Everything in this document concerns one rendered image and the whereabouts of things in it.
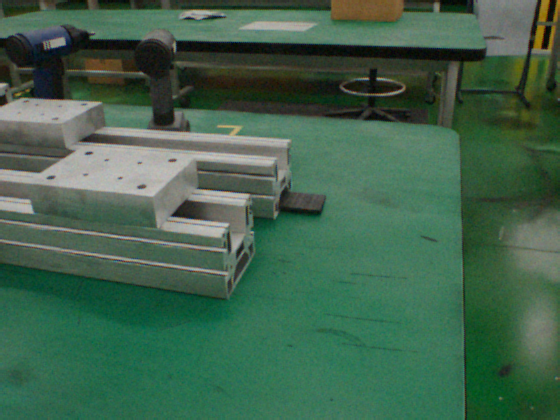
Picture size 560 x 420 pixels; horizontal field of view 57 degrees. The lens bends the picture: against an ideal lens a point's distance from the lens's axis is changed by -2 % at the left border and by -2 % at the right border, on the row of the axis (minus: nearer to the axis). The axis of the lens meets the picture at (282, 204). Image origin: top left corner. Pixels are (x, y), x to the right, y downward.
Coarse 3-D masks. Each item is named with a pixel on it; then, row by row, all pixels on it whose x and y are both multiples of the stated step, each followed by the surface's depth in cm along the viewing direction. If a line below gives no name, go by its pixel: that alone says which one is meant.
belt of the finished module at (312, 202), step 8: (288, 192) 81; (296, 192) 81; (280, 200) 78; (288, 200) 78; (296, 200) 78; (304, 200) 78; (312, 200) 78; (320, 200) 78; (280, 208) 77; (288, 208) 76; (296, 208) 76; (304, 208) 76; (312, 208) 76; (320, 208) 76
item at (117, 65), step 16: (336, 0) 241; (352, 0) 238; (368, 0) 236; (384, 0) 233; (400, 0) 240; (336, 16) 244; (352, 16) 241; (368, 16) 239; (384, 16) 236; (400, 16) 247; (96, 64) 458; (112, 64) 453; (128, 64) 460; (96, 80) 466; (112, 80) 461; (128, 80) 463
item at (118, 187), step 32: (64, 160) 64; (96, 160) 63; (128, 160) 63; (160, 160) 63; (192, 160) 63; (32, 192) 59; (64, 192) 57; (96, 192) 56; (128, 192) 55; (160, 192) 56; (192, 192) 64; (128, 224) 57; (160, 224) 57
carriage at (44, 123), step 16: (0, 112) 83; (16, 112) 82; (32, 112) 82; (48, 112) 82; (64, 112) 81; (80, 112) 81; (96, 112) 85; (0, 128) 80; (16, 128) 79; (32, 128) 78; (48, 128) 78; (64, 128) 77; (80, 128) 81; (96, 128) 85; (32, 144) 80; (48, 144) 79; (64, 144) 78
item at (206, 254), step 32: (0, 192) 71; (224, 192) 64; (0, 224) 63; (32, 224) 63; (64, 224) 60; (96, 224) 59; (192, 224) 57; (224, 224) 57; (0, 256) 66; (32, 256) 64; (64, 256) 62; (96, 256) 61; (128, 256) 60; (160, 256) 58; (192, 256) 57; (224, 256) 56; (160, 288) 61; (192, 288) 59; (224, 288) 58
